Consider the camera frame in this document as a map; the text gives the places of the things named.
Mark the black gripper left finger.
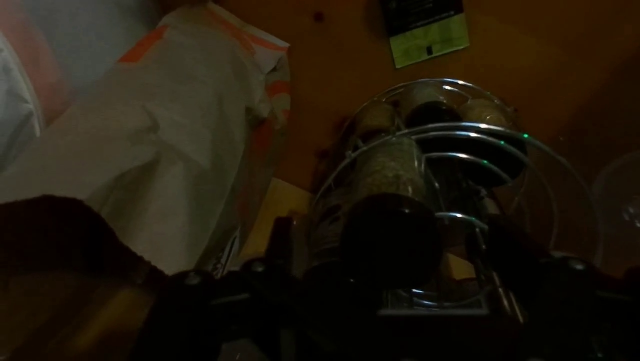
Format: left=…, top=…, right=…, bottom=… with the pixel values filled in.
left=138, top=213, right=323, bottom=361

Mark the black cap spice bottle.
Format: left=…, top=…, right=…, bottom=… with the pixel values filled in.
left=466, top=96, right=517, bottom=128
left=406, top=96, right=463, bottom=133
left=318, top=136, right=447, bottom=288

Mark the wire spice rack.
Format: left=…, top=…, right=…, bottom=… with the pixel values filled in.
left=308, top=76, right=606, bottom=316

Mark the green cardboard box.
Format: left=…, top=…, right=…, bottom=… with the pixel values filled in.
left=379, top=0, right=473, bottom=70

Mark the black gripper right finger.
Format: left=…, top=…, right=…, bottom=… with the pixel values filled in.
left=466, top=216, right=640, bottom=361

